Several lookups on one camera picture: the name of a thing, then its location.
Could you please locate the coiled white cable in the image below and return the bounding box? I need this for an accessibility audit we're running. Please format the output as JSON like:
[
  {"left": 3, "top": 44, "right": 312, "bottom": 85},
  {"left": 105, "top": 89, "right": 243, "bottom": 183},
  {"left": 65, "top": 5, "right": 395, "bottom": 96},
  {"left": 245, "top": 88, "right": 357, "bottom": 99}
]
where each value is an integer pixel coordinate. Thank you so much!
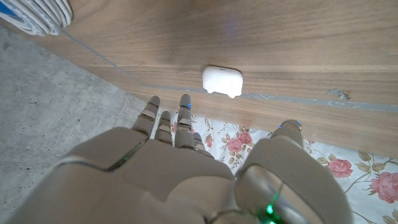
[{"left": 0, "top": 0, "right": 73, "bottom": 37}]

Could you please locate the floral rose backdrop cloth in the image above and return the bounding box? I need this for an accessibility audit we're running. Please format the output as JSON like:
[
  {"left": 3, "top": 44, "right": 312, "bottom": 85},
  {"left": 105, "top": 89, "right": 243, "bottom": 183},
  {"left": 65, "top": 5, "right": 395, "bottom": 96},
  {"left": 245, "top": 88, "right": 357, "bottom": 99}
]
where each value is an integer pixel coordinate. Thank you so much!
[{"left": 169, "top": 111, "right": 398, "bottom": 224}]

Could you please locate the white AirPods case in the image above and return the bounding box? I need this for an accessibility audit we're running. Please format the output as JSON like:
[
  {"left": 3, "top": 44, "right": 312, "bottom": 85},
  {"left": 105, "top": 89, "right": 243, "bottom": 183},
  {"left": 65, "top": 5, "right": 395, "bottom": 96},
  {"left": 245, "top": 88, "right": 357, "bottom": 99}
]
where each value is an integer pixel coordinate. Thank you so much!
[{"left": 202, "top": 65, "right": 244, "bottom": 99}]

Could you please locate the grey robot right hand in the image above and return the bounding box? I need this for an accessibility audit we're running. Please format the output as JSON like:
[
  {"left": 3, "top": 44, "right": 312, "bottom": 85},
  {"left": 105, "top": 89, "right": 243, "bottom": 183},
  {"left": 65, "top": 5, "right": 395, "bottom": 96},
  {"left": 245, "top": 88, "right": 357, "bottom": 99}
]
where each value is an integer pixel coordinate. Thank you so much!
[{"left": 6, "top": 94, "right": 354, "bottom": 224}]

